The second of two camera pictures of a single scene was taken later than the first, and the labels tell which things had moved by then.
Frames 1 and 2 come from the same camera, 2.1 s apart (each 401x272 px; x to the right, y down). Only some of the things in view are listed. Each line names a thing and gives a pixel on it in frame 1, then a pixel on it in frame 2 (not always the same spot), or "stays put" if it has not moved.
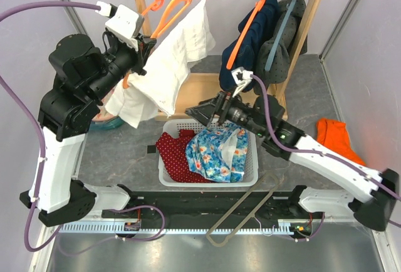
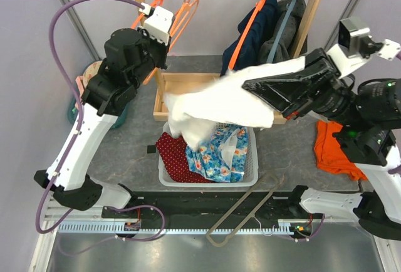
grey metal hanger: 236,229 stays put
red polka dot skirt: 173,154 stays put
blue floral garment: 218,152 stays put
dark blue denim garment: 247,55 stays put
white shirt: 193,39 -> 195,112
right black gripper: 219,106 -> 295,93
